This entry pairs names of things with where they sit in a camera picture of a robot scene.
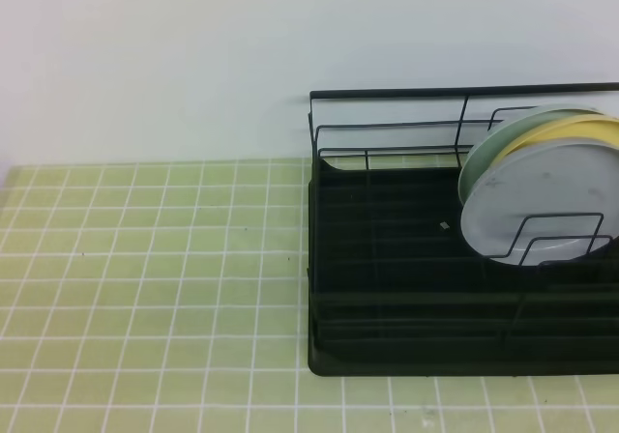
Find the grey round plate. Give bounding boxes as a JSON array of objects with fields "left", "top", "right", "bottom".
[{"left": 460, "top": 138, "right": 618, "bottom": 266}]

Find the pale green plate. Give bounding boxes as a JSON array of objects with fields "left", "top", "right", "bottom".
[{"left": 457, "top": 104, "right": 604, "bottom": 204}]

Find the yellow plate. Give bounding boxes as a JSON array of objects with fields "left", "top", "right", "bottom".
[{"left": 491, "top": 114, "right": 618, "bottom": 165}]

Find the black wire dish rack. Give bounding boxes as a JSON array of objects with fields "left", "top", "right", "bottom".
[{"left": 308, "top": 82, "right": 618, "bottom": 376}]

